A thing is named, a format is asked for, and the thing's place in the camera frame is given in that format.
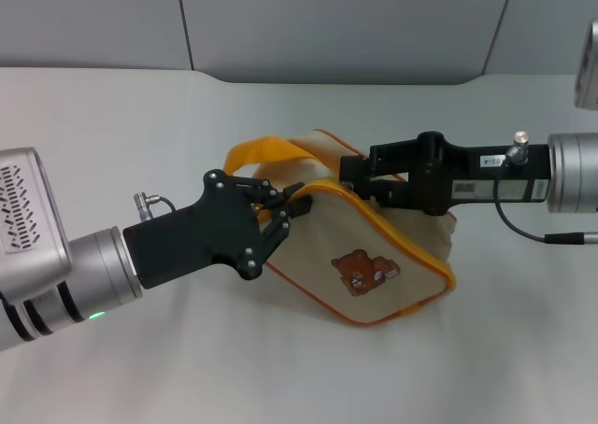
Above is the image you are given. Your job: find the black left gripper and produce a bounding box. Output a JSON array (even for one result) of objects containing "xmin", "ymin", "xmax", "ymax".
[{"xmin": 121, "ymin": 168, "xmax": 314, "ymax": 290}]

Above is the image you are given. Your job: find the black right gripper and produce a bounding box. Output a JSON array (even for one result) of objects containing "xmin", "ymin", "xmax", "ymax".
[{"xmin": 338, "ymin": 131, "xmax": 552, "ymax": 218}]

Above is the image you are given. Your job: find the beige food bag orange trim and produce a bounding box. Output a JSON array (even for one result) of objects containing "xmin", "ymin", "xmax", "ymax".
[{"xmin": 223, "ymin": 128, "xmax": 458, "ymax": 327}]

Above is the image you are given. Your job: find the left gripper cable with plug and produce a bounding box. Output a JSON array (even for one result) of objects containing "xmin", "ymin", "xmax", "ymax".
[{"xmin": 133, "ymin": 191, "xmax": 177, "ymax": 213}]

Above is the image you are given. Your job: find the gripper cable with plug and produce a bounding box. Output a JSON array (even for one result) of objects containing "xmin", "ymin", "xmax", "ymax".
[
  {"xmin": 493, "ymin": 131, "xmax": 598, "ymax": 247},
  {"xmin": 133, "ymin": 191, "xmax": 177, "ymax": 213}
]

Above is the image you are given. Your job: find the right gripper cable with plug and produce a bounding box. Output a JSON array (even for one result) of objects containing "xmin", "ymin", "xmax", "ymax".
[{"xmin": 493, "ymin": 131, "xmax": 598, "ymax": 247}]

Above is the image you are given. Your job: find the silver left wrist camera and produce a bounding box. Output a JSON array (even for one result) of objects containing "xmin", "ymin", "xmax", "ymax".
[{"xmin": 0, "ymin": 146, "xmax": 75, "ymax": 304}]

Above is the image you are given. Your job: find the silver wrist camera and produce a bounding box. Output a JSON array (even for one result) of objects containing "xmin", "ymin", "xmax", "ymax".
[
  {"xmin": 0, "ymin": 146, "xmax": 75, "ymax": 304},
  {"xmin": 574, "ymin": 19, "xmax": 598, "ymax": 112}
]

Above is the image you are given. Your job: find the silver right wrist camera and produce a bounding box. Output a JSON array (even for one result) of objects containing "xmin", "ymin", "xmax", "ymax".
[{"xmin": 574, "ymin": 19, "xmax": 598, "ymax": 112}]

